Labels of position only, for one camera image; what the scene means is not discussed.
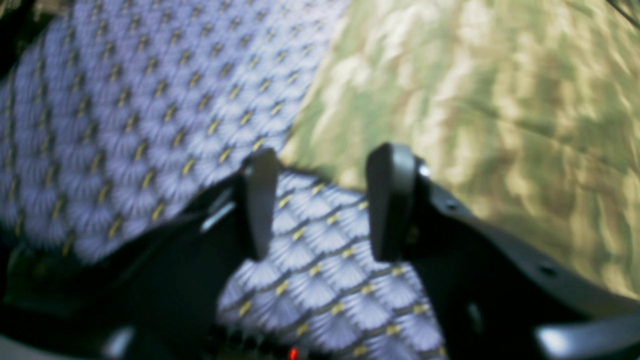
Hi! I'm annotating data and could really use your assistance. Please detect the camouflage T-shirt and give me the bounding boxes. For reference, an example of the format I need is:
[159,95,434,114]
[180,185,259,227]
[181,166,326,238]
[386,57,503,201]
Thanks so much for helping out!
[282,0,640,299]

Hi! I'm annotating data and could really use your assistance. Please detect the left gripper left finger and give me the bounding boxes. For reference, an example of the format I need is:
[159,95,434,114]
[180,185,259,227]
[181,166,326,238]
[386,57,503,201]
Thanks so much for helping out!
[1,148,280,360]

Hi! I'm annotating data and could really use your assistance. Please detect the fan-patterned purple tablecloth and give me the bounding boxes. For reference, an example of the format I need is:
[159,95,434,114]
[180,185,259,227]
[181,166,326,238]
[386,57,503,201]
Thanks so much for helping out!
[1,0,447,360]

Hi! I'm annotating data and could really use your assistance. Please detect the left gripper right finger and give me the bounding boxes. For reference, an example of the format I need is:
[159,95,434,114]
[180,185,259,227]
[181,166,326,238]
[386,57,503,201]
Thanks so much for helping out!
[365,142,640,360]

